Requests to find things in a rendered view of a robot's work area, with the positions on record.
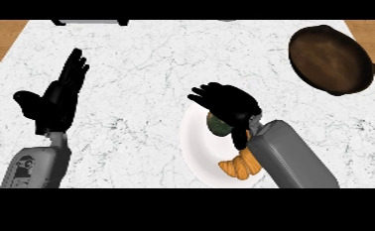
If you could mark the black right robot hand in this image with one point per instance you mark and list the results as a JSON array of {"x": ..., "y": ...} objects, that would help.
[{"x": 232, "y": 104}]

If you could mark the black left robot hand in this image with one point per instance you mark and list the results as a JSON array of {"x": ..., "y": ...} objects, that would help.
[{"x": 55, "y": 100}]

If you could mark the green and orange squash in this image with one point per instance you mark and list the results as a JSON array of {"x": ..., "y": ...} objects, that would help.
[{"x": 239, "y": 167}]

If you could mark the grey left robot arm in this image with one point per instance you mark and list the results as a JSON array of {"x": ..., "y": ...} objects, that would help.
[{"x": 38, "y": 165}]

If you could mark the white round plate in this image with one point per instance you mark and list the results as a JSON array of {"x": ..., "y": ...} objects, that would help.
[{"x": 202, "y": 147}]

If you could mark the dark brown round pan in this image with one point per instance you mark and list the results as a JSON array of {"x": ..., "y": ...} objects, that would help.
[{"x": 328, "y": 59}]

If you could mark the pale appliance with black feet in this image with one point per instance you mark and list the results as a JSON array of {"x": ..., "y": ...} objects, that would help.
[{"x": 90, "y": 22}]

